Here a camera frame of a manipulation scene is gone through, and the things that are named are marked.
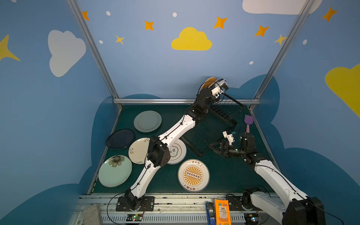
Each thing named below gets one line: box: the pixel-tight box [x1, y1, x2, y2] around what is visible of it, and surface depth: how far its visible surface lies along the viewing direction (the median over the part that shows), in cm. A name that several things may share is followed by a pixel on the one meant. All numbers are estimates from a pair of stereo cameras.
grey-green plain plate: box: [133, 110, 163, 133], surface depth 113 cm
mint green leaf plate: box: [97, 154, 133, 188], surface depth 88 cm
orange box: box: [214, 199, 232, 225], surface depth 70 cm
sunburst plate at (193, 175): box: [177, 158, 210, 193], surface depth 86 cm
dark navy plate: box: [105, 128, 135, 150], surface depth 101 cm
